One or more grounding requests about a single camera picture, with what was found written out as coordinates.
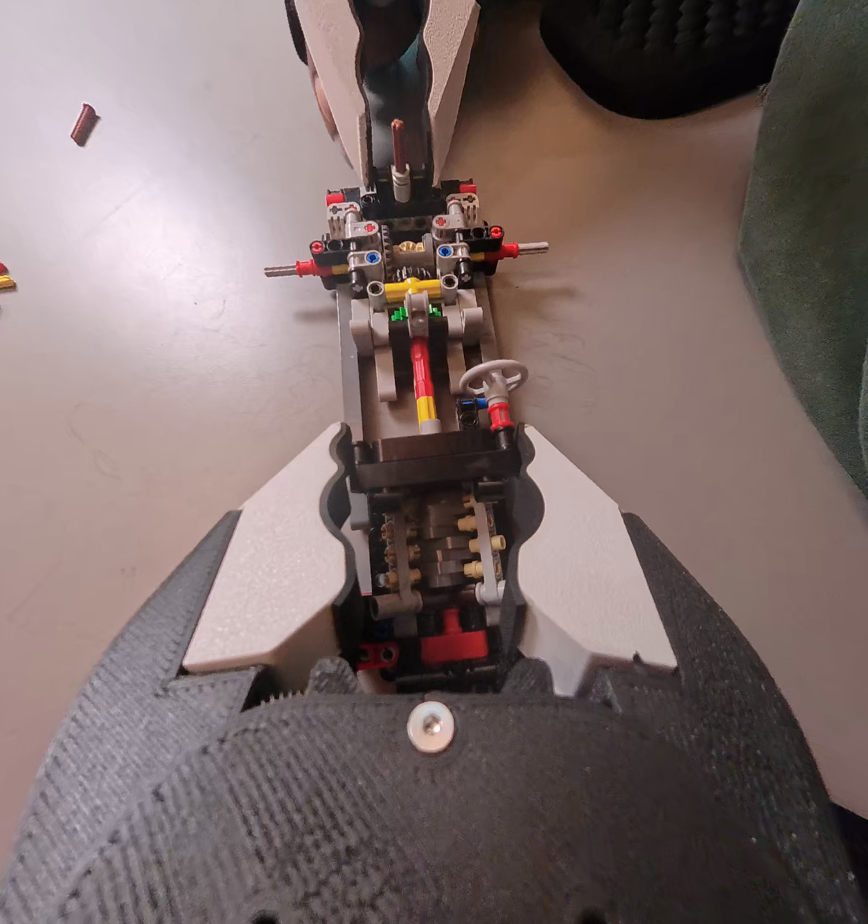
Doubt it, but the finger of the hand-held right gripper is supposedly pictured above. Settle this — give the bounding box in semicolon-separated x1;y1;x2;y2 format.
421;0;483;183
293;0;377;192

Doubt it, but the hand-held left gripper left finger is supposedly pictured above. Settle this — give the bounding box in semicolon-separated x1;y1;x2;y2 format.
181;422;359;693

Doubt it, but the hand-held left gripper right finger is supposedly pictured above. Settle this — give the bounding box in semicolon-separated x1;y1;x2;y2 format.
502;424;679;700

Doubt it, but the person's green sweatshirt torso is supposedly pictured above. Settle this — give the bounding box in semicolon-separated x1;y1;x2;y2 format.
737;0;868;521

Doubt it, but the lego car chassis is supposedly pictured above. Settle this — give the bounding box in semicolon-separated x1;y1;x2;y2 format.
264;119;550;687

